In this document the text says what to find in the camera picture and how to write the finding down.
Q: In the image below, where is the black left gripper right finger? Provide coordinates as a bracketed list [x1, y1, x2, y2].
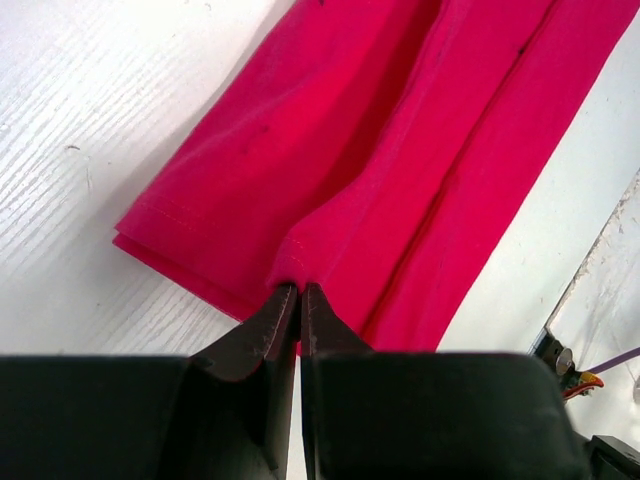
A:
[301, 284, 590, 479]

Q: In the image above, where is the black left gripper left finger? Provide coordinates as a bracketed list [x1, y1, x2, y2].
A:
[1, 285, 298, 479]

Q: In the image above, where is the crimson red t shirt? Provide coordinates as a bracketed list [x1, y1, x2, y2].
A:
[114, 1, 639, 351]

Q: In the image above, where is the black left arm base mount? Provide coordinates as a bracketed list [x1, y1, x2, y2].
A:
[529, 327, 639, 479]

